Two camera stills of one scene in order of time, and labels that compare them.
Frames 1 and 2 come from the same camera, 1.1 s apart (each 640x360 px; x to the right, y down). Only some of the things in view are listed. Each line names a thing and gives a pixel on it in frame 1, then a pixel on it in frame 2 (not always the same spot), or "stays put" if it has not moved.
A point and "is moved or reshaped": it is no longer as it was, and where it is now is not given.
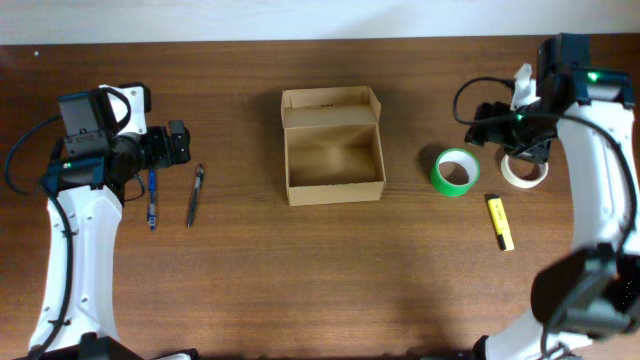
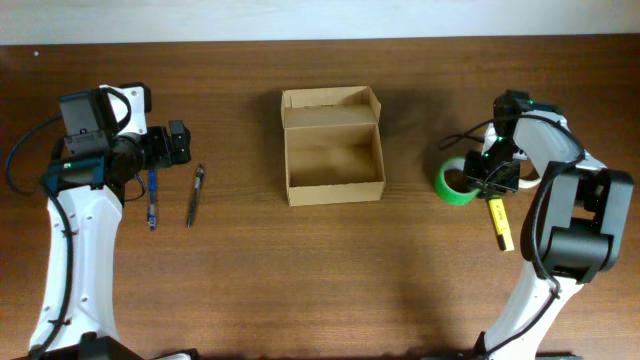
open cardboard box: (334, 150) stays put
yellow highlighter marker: (500, 221) stays put
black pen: (197, 188) stays put
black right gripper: (489, 125) → (498, 179)
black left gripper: (166, 147) stays put
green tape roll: (454, 172) is moved or reshaped
